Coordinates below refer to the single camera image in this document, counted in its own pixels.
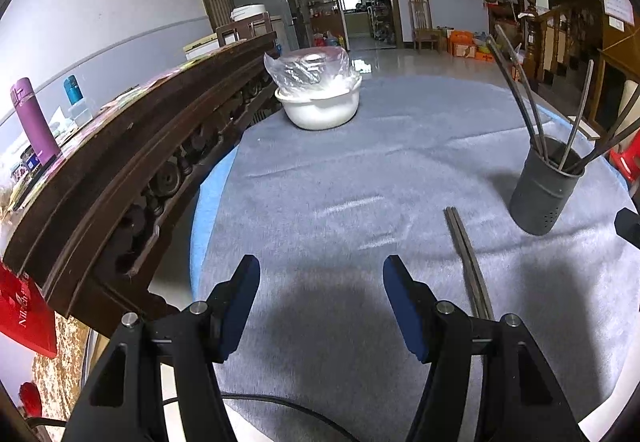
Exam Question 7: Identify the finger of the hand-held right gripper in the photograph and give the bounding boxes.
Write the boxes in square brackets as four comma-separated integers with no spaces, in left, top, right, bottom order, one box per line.
[614,207,640,251]

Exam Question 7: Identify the orange carton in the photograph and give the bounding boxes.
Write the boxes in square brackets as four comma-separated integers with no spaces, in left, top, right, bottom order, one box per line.
[447,29,479,58]

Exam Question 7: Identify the red box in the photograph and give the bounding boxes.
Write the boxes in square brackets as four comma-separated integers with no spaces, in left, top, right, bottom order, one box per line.
[0,262,59,358]

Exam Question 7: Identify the clear plastic bag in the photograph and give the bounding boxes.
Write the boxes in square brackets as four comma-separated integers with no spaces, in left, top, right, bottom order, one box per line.
[263,46,357,99]

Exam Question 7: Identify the red chair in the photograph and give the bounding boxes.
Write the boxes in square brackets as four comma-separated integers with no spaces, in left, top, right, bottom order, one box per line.
[612,132,640,184]

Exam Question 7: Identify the metal kitchen rack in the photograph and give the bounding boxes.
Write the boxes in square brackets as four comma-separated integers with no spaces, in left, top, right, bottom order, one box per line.
[367,0,396,43]

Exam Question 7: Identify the grey utensil holder cup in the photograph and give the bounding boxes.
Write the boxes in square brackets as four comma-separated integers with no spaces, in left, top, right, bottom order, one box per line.
[510,134,586,237]

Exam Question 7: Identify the purple thermos bottle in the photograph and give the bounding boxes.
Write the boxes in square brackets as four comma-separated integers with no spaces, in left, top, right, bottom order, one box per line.
[11,77,61,166]

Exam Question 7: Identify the cream white box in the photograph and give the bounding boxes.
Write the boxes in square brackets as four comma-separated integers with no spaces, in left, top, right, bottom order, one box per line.
[182,34,221,61]

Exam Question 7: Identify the grey fleece table cloth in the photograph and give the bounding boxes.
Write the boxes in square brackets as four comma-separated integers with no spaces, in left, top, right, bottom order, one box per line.
[197,74,640,442]

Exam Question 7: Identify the floral patterned cover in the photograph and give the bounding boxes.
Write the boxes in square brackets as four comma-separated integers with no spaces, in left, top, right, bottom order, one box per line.
[0,57,212,203]

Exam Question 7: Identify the golden patterned cushion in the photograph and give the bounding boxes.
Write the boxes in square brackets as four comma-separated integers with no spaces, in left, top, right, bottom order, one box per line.
[30,312,109,428]

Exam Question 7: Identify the wooden staircase railing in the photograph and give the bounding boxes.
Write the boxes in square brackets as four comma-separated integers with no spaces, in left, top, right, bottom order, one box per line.
[517,0,606,88]

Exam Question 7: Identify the white bucket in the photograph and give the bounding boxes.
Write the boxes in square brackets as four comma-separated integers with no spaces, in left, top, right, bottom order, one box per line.
[230,4,269,23]

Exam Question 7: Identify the dark wooden armchair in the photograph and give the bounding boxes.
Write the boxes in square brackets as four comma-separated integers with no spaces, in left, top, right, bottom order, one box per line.
[215,12,274,49]

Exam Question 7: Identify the black cable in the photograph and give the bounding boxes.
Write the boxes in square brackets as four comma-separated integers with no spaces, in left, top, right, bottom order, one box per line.
[219,392,362,442]

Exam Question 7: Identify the metal chopstick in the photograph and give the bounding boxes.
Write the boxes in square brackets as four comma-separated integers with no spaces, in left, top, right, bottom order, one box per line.
[486,38,545,156]
[495,24,549,153]
[574,120,640,171]
[449,206,496,320]
[444,207,490,321]
[581,89,640,165]
[561,60,596,171]

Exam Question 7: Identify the teal bottle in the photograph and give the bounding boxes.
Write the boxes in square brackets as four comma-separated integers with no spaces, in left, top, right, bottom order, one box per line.
[62,74,86,106]

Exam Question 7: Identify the blue table cover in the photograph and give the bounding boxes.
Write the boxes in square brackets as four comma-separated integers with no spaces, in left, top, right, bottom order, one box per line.
[190,99,631,308]

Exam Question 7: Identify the red round object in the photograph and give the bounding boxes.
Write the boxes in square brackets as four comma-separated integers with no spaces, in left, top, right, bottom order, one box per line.
[19,381,44,416]

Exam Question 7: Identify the brown wooden chair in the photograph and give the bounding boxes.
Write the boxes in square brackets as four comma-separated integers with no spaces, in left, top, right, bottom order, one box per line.
[408,0,444,52]

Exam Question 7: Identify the pale plastic container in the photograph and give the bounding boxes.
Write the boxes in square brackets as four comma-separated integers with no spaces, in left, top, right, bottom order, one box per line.
[69,99,95,129]

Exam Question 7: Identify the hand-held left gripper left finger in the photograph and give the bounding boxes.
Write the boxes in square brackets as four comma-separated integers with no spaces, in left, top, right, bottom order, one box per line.
[62,254,262,442]

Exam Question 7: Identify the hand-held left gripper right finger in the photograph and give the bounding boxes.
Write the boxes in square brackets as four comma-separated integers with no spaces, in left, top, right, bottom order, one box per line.
[382,254,588,442]

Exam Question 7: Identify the white bowl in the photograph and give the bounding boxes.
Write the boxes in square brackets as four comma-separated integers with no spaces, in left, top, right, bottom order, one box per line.
[274,74,364,132]

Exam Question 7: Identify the dark carved wooden bench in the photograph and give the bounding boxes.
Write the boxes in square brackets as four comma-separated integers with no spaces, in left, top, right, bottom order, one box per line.
[0,29,281,339]

